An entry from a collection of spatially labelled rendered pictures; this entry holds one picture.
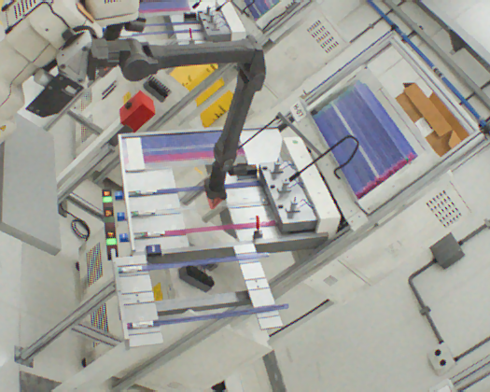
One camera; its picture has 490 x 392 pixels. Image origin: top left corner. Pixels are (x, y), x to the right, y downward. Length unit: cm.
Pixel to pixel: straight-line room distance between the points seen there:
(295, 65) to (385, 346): 177
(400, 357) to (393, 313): 29
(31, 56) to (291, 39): 193
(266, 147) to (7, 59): 123
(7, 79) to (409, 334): 265
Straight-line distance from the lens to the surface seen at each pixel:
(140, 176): 225
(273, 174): 222
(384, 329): 355
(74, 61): 148
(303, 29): 326
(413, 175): 202
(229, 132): 185
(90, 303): 207
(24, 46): 162
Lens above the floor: 169
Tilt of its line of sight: 17 degrees down
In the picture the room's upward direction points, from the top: 53 degrees clockwise
